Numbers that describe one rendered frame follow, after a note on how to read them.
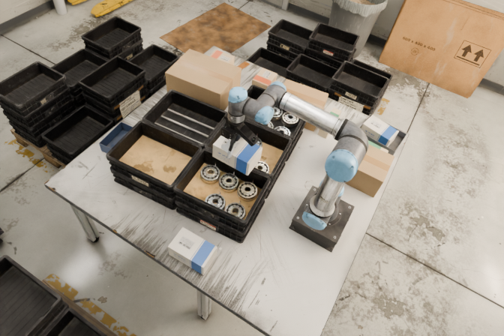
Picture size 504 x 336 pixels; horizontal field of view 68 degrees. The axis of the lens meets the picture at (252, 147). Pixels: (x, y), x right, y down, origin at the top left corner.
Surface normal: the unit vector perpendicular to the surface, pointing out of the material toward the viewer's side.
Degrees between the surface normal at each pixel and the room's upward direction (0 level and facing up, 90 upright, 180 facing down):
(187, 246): 0
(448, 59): 76
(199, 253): 0
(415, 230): 0
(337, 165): 83
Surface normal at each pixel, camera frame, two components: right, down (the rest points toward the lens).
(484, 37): -0.50, 0.50
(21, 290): 0.10, -0.64
